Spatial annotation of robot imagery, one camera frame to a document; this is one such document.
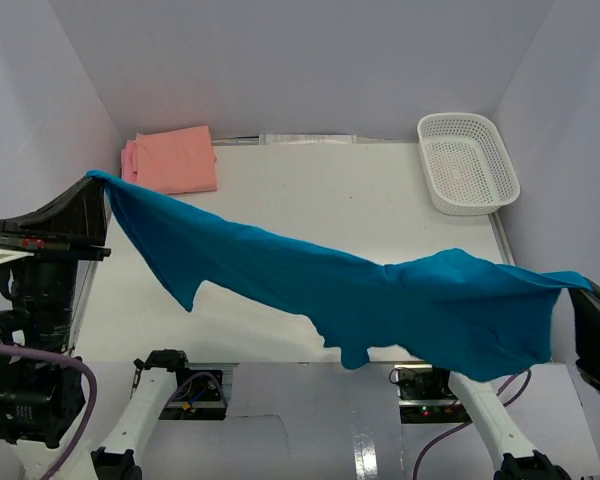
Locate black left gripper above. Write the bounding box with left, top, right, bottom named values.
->
left=0, top=167, right=112, bottom=350

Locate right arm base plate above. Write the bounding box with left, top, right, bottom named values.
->
left=388, top=364, right=469, bottom=425

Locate folded pink t shirt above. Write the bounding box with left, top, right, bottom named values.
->
left=120, top=140, right=137, bottom=184

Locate white perforated plastic basket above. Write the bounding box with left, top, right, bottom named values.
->
left=416, top=112, right=520, bottom=216

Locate white paper sheet at back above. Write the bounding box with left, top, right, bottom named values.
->
left=258, top=134, right=357, bottom=145

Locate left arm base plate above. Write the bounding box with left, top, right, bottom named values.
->
left=159, top=368, right=232, bottom=421

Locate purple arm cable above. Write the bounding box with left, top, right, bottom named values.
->
left=411, top=367, right=533, bottom=480
left=0, top=339, right=229, bottom=480

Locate blue t shirt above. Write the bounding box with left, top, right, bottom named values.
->
left=88, top=170, right=591, bottom=382

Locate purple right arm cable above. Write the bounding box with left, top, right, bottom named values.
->
left=411, top=367, right=533, bottom=480

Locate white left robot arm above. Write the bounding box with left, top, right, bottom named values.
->
left=0, top=177, right=192, bottom=479

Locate folded salmon t shirt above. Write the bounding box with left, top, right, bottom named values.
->
left=133, top=125, right=218, bottom=195

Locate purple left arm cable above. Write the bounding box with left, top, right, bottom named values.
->
left=0, top=339, right=229, bottom=480

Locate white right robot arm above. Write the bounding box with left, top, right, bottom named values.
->
left=431, top=283, right=600, bottom=479

